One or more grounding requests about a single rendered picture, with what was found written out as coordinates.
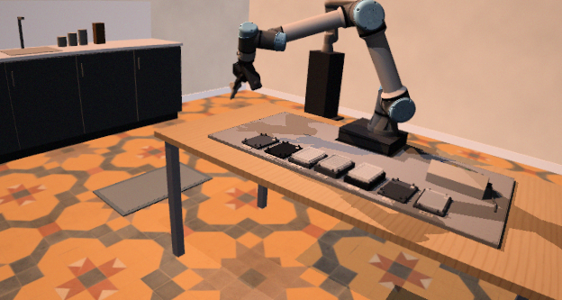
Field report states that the beige control panel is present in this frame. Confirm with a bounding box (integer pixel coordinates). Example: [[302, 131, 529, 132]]
[[425, 159, 495, 202]]

